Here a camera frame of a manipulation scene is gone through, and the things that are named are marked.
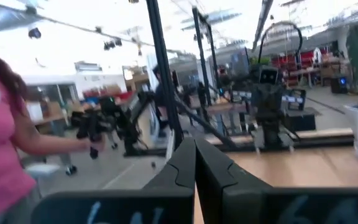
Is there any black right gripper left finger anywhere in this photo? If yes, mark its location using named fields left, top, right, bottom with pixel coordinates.
left=30, top=138, right=198, bottom=224

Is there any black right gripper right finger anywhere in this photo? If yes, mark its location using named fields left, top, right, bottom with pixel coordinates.
left=196, top=138, right=358, bottom=224

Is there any person's hand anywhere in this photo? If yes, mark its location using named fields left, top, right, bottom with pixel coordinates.
left=81, top=136, right=107, bottom=155

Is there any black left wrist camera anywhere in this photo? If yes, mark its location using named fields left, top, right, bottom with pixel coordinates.
left=259, top=65, right=280, bottom=85

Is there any black left camera cable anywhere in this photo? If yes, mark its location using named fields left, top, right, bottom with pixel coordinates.
left=256, top=20, right=305, bottom=69

